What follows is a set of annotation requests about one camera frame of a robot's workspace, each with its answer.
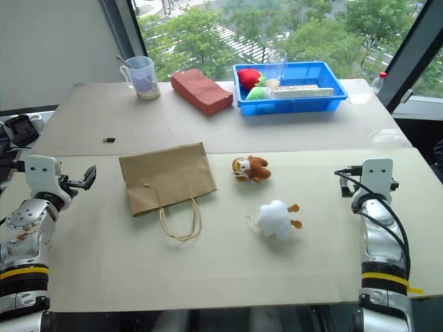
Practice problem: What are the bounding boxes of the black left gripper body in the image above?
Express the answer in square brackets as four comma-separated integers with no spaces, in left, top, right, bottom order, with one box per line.
[57,174,80,210]

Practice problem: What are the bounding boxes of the brown paper bag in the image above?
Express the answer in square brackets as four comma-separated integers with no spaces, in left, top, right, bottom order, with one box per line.
[118,142,218,242]

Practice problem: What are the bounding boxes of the black device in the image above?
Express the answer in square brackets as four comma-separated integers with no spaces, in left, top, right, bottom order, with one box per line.
[3,113,45,149]

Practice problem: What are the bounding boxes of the white sheep plush toy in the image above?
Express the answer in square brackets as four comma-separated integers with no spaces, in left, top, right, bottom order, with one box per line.
[245,199,303,241]

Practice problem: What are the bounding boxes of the brown monkey plush toy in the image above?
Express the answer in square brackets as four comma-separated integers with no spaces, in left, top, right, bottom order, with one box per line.
[231,155,272,183]

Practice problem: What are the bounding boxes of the blue plastic bin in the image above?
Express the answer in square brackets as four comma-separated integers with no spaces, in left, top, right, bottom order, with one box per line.
[232,61,349,117]

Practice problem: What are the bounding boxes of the white flat box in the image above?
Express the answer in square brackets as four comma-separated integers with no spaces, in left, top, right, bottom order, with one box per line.
[272,84,335,100]

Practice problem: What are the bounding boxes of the clear measuring jug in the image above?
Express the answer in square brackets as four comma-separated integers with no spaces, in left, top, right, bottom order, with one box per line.
[119,55,161,101]

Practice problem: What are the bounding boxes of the plastic bottle red cap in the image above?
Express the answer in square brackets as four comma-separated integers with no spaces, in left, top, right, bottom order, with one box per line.
[369,71,389,96]

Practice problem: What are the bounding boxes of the metal spoon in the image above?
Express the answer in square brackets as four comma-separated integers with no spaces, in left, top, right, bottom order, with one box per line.
[115,55,156,91]

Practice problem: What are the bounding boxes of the green plush toy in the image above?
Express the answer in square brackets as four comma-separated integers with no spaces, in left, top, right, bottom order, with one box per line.
[245,86,273,102]

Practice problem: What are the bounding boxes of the clear plastic cup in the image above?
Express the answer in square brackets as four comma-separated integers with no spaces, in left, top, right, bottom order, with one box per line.
[265,48,289,91]

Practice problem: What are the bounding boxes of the red brick-shaped sponge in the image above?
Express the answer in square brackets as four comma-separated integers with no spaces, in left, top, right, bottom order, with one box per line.
[170,68,234,116]

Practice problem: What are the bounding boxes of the red strawberry plush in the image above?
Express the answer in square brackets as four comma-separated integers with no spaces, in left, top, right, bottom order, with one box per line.
[237,68,266,89]

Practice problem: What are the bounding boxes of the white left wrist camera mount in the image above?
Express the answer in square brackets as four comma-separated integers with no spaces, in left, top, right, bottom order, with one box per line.
[23,154,72,203]

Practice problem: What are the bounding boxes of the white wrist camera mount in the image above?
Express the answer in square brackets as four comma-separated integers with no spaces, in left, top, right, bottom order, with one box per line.
[359,158,395,201]
[23,154,72,203]

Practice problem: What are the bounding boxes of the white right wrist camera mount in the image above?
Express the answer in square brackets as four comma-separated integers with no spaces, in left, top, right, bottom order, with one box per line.
[359,158,395,201]

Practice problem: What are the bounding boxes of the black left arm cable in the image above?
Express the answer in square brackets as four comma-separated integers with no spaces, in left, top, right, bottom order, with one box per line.
[0,159,26,174]

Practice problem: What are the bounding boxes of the dark window frame post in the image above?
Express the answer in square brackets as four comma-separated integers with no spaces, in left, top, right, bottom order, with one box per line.
[380,0,443,112]
[98,0,150,84]

